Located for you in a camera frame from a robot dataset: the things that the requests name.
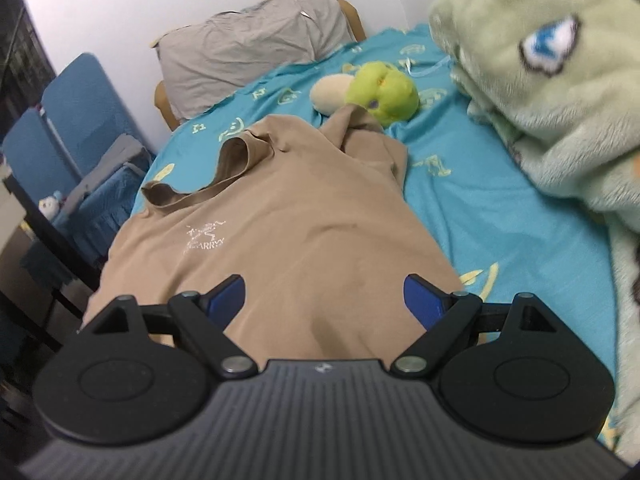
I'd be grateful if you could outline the green and cream plush toy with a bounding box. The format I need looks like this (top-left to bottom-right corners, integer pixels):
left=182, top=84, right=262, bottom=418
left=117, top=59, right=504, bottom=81
left=309, top=61, right=420, bottom=128

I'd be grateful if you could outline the blue folding chair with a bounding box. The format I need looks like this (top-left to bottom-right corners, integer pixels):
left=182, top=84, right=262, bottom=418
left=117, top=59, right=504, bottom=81
left=1, top=53, right=154, bottom=266

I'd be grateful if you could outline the small white blue plush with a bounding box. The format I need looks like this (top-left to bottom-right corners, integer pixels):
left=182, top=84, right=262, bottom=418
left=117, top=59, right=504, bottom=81
left=38, top=191, right=65, bottom=221

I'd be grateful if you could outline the grey pillow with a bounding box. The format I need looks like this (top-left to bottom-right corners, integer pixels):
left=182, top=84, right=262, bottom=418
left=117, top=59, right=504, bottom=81
left=150, top=0, right=357, bottom=122

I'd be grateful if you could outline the teal patterned bed sheet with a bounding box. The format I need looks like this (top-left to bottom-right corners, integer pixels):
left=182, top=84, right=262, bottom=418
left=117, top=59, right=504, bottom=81
left=148, top=25, right=616, bottom=368

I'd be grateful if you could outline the black desk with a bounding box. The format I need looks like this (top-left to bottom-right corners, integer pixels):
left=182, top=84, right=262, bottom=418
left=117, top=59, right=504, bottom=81
left=1, top=171, right=100, bottom=352

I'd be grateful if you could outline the tan t-shirt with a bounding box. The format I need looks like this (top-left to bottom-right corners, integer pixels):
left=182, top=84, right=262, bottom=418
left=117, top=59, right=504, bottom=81
left=86, top=105, right=461, bottom=363

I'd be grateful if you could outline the light green fleece blanket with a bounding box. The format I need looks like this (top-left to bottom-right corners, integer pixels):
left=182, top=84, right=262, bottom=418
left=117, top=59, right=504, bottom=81
left=428, top=0, right=639, bottom=463

